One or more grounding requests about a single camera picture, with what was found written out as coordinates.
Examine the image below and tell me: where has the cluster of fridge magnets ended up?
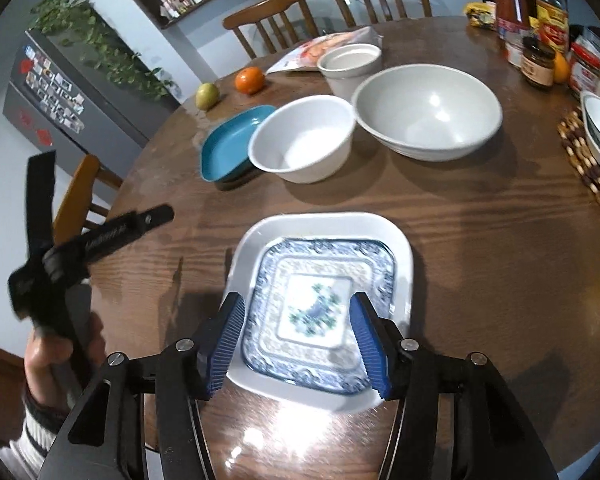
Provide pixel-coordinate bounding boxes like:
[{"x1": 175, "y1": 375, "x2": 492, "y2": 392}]
[{"x1": 17, "y1": 45, "x2": 88, "y2": 143}]

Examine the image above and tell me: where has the large grey bowl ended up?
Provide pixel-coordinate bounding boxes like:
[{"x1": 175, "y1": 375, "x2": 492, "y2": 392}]
[{"x1": 351, "y1": 64, "x2": 503, "y2": 162}]

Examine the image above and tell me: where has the blue patterned square plate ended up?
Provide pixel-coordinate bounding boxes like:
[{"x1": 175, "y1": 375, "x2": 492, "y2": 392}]
[{"x1": 240, "y1": 238, "x2": 398, "y2": 395}]

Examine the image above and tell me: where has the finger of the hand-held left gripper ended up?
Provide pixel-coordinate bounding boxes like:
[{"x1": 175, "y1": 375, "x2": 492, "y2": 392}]
[
  {"x1": 80, "y1": 204, "x2": 176, "y2": 263},
  {"x1": 26, "y1": 151, "x2": 57, "y2": 257}
]

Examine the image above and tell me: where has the red sauce bottle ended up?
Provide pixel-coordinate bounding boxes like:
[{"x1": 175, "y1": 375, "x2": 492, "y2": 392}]
[{"x1": 495, "y1": 0, "x2": 533, "y2": 68}]

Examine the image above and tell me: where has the white square plate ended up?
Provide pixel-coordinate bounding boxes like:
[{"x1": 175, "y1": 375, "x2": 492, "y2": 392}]
[{"x1": 221, "y1": 211, "x2": 414, "y2": 413}]

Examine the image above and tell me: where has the white ramekin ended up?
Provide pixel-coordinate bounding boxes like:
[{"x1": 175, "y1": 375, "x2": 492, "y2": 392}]
[{"x1": 316, "y1": 43, "x2": 383, "y2": 98}]

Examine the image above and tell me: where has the dark sauce jar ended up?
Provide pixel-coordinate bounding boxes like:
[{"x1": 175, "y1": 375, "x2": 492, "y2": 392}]
[{"x1": 521, "y1": 36, "x2": 557, "y2": 90}]

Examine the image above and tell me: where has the trailing green plant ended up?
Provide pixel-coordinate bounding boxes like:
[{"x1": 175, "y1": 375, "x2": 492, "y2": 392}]
[{"x1": 27, "y1": 0, "x2": 183, "y2": 106}]

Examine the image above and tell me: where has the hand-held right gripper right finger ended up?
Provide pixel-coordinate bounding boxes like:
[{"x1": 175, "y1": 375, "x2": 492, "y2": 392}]
[{"x1": 349, "y1": 291, "x2": 563, "y2": 480}]

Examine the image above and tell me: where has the person's left forearm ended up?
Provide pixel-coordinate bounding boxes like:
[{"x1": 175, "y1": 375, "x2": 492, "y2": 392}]
[{"x1": 0, "y1": 389, "x2": 75, "y2": 480}]

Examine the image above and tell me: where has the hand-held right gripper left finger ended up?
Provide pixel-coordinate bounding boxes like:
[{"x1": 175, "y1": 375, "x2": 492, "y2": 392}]
[{"x1": 37, "y1": 291, "x2": 247, "y2": 480}]

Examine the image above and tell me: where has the yellow label bottle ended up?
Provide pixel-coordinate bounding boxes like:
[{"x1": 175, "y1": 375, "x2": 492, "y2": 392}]
[{"x1": 535, "y1": 0, "x2": 572, "y2": 54}]

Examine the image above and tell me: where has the person's left hand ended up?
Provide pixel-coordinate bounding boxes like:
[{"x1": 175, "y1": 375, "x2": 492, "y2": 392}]
[{"x1": 24, "y1": 311, "x2": 106, "y2": 406}]

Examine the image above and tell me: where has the red white label container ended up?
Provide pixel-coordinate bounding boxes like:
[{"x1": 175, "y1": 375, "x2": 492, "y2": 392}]
[{"x1": 567, "y1": 25, "x2": 600, "y2": 101}]

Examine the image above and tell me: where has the teal plate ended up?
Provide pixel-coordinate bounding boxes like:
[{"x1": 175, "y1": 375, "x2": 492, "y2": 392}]
[{"x1": 200, "y1": 105, "x2": 279, "y2": 183}]

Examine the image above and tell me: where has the yellow snack packet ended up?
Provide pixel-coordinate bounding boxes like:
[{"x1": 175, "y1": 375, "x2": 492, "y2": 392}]
[{"x1": 464, "y1": 1, "x2": 498, "y2": 28}]

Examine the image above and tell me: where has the green pear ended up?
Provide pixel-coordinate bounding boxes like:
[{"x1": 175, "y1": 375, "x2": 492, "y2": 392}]
[{"x1": 195, "y1": 82, "x2": 221, "y2": 110}]

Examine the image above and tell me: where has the grey fridge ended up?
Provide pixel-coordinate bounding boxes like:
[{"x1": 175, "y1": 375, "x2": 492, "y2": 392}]
[{"x1": 2, "y1": 2, "x2": 181, "y2": 168}]

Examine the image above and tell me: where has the beaded wooden trivet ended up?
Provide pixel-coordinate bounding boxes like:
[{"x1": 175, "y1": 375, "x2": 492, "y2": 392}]
[{"x1": 557, "y1": 109, "x2": 600, "y2": 218}]

